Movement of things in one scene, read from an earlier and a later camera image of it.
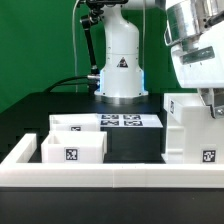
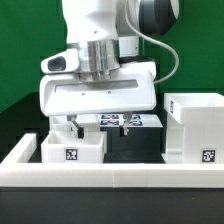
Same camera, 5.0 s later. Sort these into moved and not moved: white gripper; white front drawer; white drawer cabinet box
Moved: white gripper
Not moved: white front drawer; white drawer cabinet box
